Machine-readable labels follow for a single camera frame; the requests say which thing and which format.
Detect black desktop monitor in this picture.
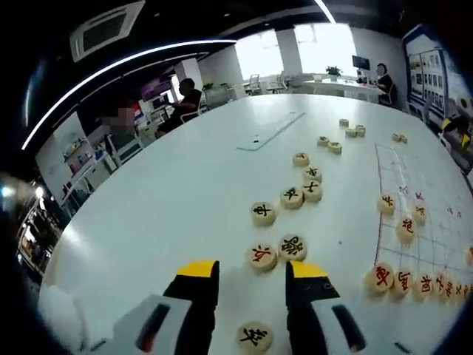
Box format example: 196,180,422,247
351,55,371,72

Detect curved ceiling light strip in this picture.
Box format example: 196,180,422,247
21,38,237,151

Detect purple monitor screen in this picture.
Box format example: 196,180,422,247
142,75,173,99

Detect white ribbed round object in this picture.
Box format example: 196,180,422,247
38,286,89,351

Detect white display shelf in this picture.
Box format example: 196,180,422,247
36,110,112,195

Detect ceiling air conditioner unit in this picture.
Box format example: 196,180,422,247
69,0,146,63

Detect blue white wall board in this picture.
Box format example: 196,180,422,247
401,24,457,120

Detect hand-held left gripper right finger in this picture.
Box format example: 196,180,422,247
285,260,370,355

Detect group of wooden chess pieces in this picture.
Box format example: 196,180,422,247
236,118,473,355

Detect long curved ceiling light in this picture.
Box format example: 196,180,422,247
313,0,336,24

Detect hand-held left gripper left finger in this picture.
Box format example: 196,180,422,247
86,258,220,355

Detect transparent chessboard sheet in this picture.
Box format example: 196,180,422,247
372,142,473,297

